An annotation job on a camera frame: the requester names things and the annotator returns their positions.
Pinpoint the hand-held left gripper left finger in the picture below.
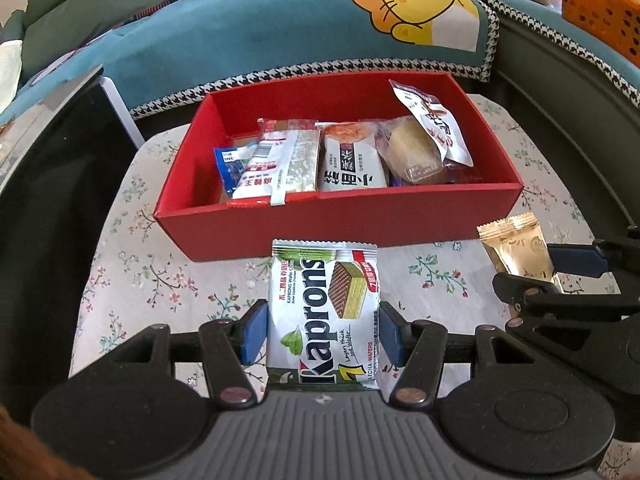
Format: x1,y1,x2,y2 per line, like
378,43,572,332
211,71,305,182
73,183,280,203
60,299,268,409

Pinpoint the black glossy table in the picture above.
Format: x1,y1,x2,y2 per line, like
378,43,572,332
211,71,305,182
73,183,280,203
0,65,146,411

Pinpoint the red cardboard box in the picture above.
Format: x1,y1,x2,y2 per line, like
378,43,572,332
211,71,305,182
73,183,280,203
152,71,525,262

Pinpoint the green sofa back cushion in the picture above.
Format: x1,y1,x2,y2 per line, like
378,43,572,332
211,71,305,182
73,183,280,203
22,0,176,66

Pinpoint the white packet with red label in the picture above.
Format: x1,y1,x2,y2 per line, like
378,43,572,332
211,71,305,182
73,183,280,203
389,80,475,167

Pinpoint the teal houndstooth edged sofa cover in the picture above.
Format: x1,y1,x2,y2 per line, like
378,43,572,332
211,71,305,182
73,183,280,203
480,0,640,111

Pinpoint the green white wafer packet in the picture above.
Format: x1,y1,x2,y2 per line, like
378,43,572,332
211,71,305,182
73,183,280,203
265,239,383,391

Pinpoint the floral tablecloth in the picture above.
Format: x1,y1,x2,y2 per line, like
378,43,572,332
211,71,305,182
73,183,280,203
70,95,640,480

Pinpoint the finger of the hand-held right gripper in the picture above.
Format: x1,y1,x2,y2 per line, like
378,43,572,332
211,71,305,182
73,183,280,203
547,237,640,281
492,272,640,361

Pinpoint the teal bear print sofa cover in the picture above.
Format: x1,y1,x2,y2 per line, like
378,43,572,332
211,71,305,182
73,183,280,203
0,0,501,121

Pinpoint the long red striped snack packet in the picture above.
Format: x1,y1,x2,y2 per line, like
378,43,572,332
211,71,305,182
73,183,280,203
226,119,321,209

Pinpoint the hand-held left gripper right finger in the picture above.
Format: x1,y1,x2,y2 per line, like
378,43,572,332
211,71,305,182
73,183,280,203
379,301,586,408

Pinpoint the gold foil snack packet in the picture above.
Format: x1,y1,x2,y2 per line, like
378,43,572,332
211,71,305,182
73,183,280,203
476,212,563,293

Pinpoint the clear round pastry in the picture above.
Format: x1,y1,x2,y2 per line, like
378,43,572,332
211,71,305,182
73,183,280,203
374,116,447,184

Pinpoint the white cloth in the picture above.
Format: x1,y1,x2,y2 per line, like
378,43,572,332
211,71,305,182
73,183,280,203
0,40,23,116

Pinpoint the orange plastic basket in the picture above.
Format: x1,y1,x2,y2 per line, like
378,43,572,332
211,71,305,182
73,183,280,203
556,0,640,68

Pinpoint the small blue white packet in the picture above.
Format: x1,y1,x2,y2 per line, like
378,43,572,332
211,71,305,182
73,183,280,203
214,146,261,198

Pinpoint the white packet with black print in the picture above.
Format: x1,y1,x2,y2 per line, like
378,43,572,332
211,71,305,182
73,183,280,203
318,121,391,192

